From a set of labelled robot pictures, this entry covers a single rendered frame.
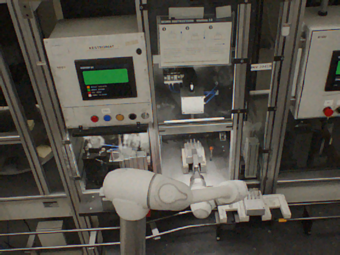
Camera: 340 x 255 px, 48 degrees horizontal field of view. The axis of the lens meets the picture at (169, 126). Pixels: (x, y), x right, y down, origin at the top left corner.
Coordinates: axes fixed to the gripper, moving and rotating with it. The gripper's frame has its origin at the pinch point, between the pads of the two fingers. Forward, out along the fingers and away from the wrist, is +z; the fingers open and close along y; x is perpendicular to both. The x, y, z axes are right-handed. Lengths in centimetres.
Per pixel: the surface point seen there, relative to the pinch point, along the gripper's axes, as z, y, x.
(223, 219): -34.3, -13.2, -11.7
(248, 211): -33.4, -9.3, -24.9
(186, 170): -2.8, -6.5, 4.8
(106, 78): -17, 64, 39
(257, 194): -23.6, -7.7, -31.2
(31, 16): -14, 93, 64
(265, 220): -34, -17, -34
